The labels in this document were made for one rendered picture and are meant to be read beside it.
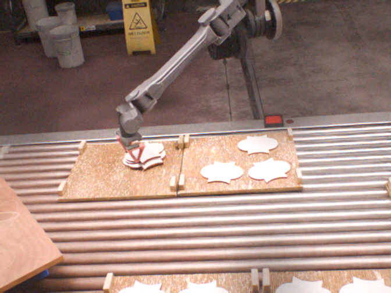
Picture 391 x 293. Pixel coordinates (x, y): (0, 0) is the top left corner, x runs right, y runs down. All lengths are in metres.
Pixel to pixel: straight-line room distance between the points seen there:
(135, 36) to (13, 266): 4.20
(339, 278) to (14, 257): 0.86
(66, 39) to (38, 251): 4.07
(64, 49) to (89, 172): 3.60
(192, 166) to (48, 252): 0.64
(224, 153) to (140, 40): 3.66
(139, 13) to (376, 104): 2.55
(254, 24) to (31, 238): 1.47
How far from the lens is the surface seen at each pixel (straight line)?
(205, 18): 1.80
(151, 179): 1.79
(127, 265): 1.51
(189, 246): 1.54
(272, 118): 2.09
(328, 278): 1.40
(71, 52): 5.43
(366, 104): 4.19
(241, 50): 2.97
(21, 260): 1.45
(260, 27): 2.49
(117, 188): 1.78
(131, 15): 5.42
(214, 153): 1.88
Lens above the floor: 1.95
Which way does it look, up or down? 32 degrees down
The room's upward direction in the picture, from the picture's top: 7 degrees counter-clockwise
